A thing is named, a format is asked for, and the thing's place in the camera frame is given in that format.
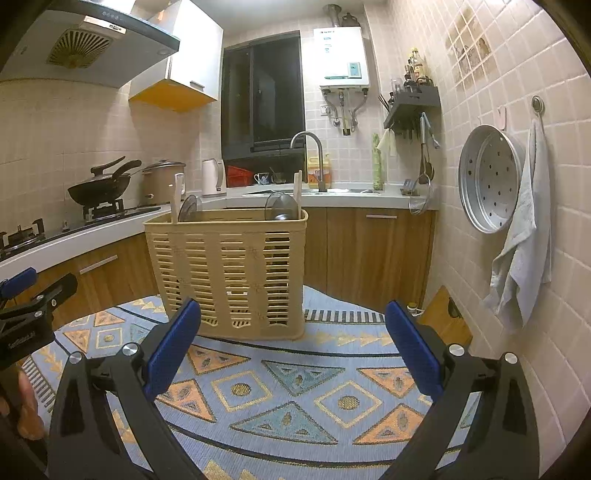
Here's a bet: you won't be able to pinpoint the dark mesh skimmer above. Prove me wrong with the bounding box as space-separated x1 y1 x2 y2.
178 195 201 222

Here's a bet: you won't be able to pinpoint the white water heater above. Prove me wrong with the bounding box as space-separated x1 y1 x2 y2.
313 26 371 88

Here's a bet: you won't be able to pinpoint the steel sink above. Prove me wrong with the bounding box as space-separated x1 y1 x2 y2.
242 187 384 197

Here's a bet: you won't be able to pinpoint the wooden base cabinets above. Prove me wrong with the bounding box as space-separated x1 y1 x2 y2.
0 205 437 324

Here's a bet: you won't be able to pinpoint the green hanging scrubber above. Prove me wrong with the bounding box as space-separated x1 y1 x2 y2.
372 133 385 191

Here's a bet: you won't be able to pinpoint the hanging ladle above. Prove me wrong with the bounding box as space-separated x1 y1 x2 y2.
418 143 435 185

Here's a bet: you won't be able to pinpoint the water heater hoses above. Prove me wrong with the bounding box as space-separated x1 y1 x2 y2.
322 87 369 136

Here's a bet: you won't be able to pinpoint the black gas stove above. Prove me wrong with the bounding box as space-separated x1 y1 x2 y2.
0 203 162 261

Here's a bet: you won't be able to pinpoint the white and yellow wall cabinet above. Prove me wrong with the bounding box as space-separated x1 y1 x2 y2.
128 0 225 114

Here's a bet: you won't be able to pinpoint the glass pot lid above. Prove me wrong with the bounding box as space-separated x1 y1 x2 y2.
264 191 300 221

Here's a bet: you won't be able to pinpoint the row of seasoning bottles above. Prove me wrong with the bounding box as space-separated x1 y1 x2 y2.
390 47 435 93

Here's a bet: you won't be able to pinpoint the yellow plastic utensil basket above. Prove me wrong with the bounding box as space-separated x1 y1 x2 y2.
143 209 309 341

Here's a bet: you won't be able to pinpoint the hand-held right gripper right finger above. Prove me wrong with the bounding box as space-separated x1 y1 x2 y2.
379 300 541 480

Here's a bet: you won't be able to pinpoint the range hood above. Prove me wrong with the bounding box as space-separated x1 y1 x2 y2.
0 0 181 88

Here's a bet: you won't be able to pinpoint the grey hanging towel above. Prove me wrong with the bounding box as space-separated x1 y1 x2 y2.
483 117 552 330

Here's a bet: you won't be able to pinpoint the white electric kettle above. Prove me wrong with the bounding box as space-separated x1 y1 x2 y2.
201 158 227 198

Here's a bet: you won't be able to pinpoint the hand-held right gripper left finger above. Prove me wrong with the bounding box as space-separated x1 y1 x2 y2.
47 298 204 480

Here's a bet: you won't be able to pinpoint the white plastic spatula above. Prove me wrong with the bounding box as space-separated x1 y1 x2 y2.
172 173 184 222

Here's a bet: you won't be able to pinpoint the yellow detergent bottle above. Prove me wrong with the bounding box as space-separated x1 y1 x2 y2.
307 154 332 189

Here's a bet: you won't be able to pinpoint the dark framed window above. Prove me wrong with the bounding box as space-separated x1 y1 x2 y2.
221 30 308 160

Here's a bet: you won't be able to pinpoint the hanging metal strainer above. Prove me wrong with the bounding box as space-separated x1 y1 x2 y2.
409 178 435 216

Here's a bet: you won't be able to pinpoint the white hanging cloth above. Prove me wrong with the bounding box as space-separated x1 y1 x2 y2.
376 128 397 158

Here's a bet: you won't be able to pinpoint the brown rice cooker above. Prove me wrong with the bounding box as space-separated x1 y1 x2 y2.
141 159 186 206

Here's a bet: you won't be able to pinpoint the black wok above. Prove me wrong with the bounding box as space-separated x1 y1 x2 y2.
68 160 142 207

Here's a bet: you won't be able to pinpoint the patterned blue rug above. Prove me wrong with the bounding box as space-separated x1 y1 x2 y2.
21 285 481 480

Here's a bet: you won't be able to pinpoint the person's left hand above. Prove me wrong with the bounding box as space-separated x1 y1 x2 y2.
16 369 47 441

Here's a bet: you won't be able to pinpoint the perforated metal steamer tray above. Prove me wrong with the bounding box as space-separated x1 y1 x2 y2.
458 124 527 234

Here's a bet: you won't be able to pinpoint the black wall shelf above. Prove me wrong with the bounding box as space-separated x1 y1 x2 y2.
383 88 441 131

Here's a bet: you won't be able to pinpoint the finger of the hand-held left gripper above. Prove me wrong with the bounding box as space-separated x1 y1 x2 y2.
0 267 38 298
0 273 78 320

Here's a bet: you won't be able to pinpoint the decorative picture tiles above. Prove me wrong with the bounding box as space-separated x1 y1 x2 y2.
445 4 499 84

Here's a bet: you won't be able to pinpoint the metal faucet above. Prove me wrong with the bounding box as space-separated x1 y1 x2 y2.
290 131 327 192

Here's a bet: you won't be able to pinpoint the wooden stool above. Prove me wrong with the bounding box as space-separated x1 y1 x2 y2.
420 285 474 352

